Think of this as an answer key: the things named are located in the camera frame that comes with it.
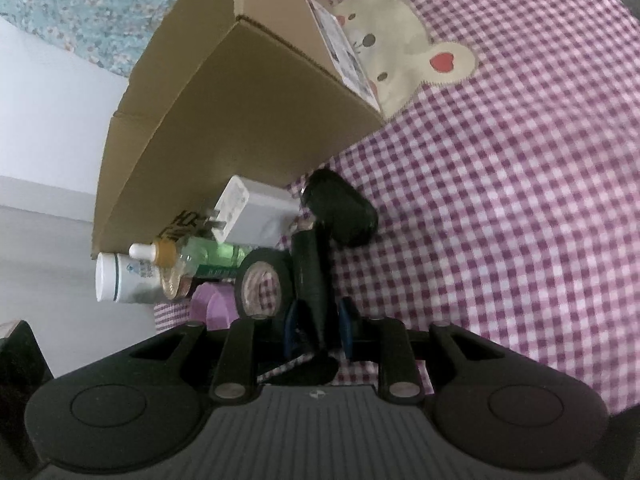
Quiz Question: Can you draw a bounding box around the blue floral cloth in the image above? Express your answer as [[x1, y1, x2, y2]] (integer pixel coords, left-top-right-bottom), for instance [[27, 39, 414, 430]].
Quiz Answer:
[[0, 0, 201, 79]]

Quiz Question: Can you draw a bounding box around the white pill bottle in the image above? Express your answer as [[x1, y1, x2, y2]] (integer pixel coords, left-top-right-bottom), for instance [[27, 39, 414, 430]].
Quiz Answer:
[[95, 252, 162, 305]]

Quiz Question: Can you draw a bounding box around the black tape roll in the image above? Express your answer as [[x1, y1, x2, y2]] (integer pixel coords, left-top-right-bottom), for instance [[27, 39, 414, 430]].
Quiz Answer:
[[234, 247, 296, 321]]

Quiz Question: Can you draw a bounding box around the white charger plug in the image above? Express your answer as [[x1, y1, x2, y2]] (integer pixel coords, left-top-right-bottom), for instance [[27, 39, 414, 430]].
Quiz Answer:
[[202, 175, 301, 247]]

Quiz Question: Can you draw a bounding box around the purple checkered cloth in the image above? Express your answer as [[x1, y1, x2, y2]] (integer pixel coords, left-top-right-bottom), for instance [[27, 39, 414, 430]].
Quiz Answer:
[[152, 0, 640, 411]]

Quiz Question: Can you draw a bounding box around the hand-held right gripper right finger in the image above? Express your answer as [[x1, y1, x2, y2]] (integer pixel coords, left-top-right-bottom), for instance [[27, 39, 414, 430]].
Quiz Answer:
[[340, 299, 506, 403]]

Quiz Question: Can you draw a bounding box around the black stick with gold tip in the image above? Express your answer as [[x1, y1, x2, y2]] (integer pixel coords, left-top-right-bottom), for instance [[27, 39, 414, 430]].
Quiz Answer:
[[291, 219, 337, 356]]

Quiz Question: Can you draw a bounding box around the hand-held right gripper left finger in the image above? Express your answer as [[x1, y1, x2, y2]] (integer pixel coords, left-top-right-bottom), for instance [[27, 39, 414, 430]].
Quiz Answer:
[[129, 305, 301, 402]]

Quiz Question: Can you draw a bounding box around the black oval key fob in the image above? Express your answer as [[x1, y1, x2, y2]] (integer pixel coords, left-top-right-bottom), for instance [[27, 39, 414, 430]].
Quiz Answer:
[[301, 169, 379, 249]]

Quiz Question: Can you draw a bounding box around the purple plastic lid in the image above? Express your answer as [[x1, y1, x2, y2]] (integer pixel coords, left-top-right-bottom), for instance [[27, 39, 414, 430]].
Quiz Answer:
[[191, 282, 239, 332]]

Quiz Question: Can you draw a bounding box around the brown cardboard box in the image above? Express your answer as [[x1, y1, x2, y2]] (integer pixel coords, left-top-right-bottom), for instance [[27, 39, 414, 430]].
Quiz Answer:
[[91, 0, 386, 261]]

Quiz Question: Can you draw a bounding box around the green dropper bottle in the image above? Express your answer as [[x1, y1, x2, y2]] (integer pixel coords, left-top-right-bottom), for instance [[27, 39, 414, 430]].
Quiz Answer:
[[129, 237, 257, 301]]

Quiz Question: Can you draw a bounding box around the dark blocky object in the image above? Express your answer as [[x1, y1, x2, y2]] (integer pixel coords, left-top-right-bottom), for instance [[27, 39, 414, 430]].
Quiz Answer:
[[0, 319, 54, 480]]

